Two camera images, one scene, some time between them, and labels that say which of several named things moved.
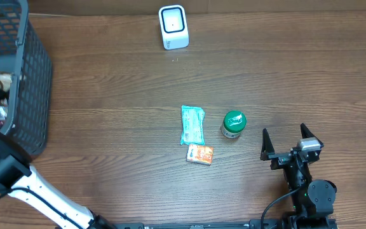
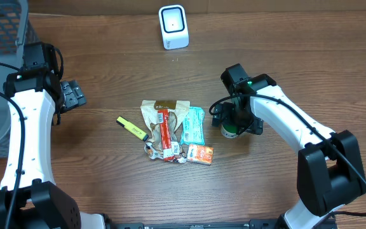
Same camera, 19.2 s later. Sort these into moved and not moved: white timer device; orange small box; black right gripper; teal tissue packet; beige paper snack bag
Moved: black right gripper; beige paper snack bag
Not moved: orange small box; teal tissue packet; white timer device
